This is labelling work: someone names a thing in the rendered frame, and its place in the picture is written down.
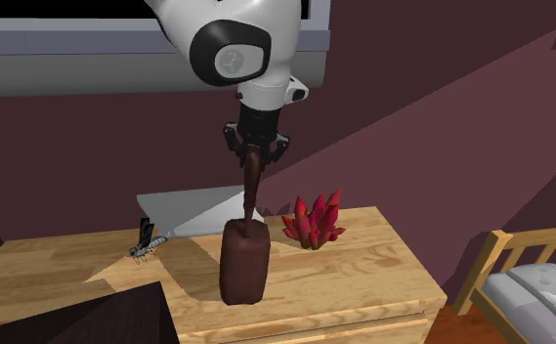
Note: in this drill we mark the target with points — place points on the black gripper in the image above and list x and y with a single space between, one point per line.
260 125

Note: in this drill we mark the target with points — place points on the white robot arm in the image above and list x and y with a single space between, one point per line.
268 28

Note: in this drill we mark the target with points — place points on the red spiky plant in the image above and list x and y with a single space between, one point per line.
314 224

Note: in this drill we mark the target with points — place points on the brown block on stick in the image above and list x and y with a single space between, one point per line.
244 266

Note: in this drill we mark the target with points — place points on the grey insect figure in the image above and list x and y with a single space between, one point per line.
144 245

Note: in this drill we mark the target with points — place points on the wooden chest of drawers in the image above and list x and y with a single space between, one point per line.
353 281

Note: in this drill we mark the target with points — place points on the grey window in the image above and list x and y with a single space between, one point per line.
68 62

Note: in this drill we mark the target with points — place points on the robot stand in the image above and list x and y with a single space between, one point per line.
115 319

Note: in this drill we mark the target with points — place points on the wooden bed with grey bedding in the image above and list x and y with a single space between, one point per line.
534 290

